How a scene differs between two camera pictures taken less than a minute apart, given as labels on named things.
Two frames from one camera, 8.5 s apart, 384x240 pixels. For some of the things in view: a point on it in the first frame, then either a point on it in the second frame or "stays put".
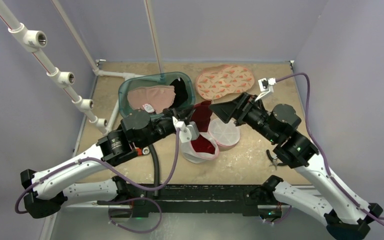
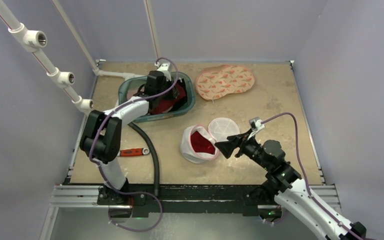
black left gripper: (170, 112) to (168, 83)
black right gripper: (241, 109) to (241, 144)
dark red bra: (201, 115) to (164, 105)
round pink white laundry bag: (221, 135) stays put
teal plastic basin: (150, 80) stays put
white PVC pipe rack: (28, 40) stays put
